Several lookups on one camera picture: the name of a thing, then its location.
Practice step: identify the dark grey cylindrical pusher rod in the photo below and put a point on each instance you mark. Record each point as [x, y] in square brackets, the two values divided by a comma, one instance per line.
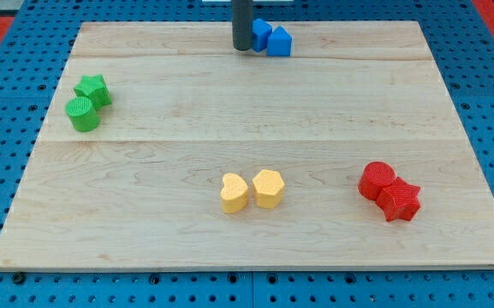
[242, 24]

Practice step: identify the blue cube block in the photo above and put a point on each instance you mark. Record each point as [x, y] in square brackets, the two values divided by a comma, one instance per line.
[261, 31]

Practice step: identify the blue triangular block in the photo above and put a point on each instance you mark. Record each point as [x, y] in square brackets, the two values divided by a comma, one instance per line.
[279, 43]

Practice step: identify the green star block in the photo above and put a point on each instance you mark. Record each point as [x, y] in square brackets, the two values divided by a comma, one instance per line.
[94, 88]

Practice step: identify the yellow hexagon block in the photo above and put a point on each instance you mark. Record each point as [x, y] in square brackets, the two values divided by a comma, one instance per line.
[268, 189]

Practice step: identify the yellow heart block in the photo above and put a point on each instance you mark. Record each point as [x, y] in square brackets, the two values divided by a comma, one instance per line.
[234, 193]

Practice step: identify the green cylinder block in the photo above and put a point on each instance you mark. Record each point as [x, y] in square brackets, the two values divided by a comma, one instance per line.
[82, 114]

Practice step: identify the light wooden board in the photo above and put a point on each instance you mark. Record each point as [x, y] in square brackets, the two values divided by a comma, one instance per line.
[141, 192]

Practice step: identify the red cylinder block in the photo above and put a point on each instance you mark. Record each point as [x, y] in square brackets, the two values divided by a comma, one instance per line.
[376, 175]

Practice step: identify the red star block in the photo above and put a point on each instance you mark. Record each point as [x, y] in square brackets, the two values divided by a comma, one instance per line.
[399, 200]

